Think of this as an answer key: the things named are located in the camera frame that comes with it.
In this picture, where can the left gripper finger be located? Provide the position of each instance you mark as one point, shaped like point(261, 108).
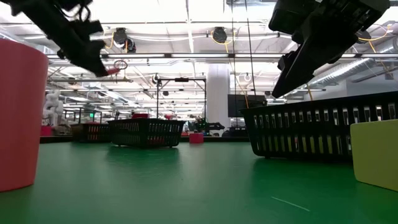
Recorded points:
point(84, 57)

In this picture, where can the white robot figure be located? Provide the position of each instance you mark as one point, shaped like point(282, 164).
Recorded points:
point(53, 109)

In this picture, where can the black slotted plastic basket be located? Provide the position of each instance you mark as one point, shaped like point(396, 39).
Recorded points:
point(93, 133)
point(311, 129)
point(146, 133)

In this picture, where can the red box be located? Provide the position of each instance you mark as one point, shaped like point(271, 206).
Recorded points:
point(46, 130)

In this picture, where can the red cylinder block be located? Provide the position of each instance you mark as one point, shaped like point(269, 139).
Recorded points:
point(21, 118)

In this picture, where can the black table frame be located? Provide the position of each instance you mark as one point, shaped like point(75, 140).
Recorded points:
point(62, 139)

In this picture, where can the silver ventilation duct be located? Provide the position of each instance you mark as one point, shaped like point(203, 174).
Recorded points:
point(348, 70)

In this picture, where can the black monitor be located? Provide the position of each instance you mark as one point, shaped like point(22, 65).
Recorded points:
point(239, 105)

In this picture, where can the black gantry frame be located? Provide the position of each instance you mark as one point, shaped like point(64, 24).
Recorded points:
point(182, 79)

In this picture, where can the black background robot arm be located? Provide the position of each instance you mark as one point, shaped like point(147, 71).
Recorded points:
point(214, 126)

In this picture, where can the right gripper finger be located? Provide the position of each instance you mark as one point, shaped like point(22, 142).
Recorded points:
point(284, 60)
point(304, 67)

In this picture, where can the white column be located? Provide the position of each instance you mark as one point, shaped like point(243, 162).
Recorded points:
point(218, 93)

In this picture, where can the yellow cube block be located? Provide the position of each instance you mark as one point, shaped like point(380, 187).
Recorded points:
point(376, 155)

